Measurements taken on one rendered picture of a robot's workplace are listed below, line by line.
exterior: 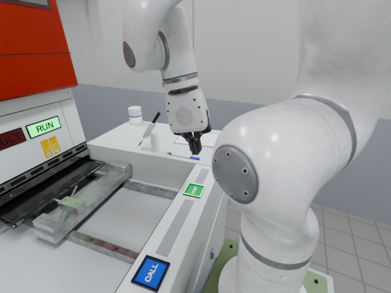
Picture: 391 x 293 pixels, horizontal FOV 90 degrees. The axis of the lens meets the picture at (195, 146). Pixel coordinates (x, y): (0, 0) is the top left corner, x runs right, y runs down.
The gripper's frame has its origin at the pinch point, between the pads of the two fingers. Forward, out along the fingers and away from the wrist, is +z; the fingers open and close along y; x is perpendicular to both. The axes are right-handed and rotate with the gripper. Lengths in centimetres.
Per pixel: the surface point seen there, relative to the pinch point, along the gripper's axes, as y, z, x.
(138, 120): -49, 2, 42
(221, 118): -28, 35, 144
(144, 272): -4.8, 14.4, -26.4
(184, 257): 0.9, 16.4, -20.7
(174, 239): -2.7, 15.7, -17.2
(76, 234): -36.9, 19.3, -18.0
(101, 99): -200, -2, 171
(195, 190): -3.0, 14.8, -0.1
